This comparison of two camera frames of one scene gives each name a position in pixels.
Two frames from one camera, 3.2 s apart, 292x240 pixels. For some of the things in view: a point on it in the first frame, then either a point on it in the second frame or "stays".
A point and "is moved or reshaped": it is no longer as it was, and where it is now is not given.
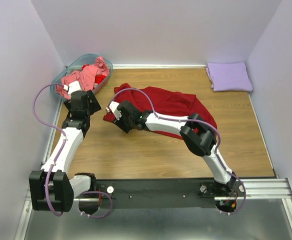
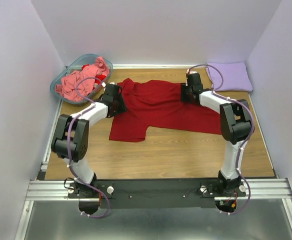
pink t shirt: (86, 77) stays
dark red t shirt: (169, 104) is moved or reshaped
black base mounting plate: (185, 193) stays
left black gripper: (94, 105) → (122, 107)
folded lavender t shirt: (229, 77) stays
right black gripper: (118, 123) → (183, 87)
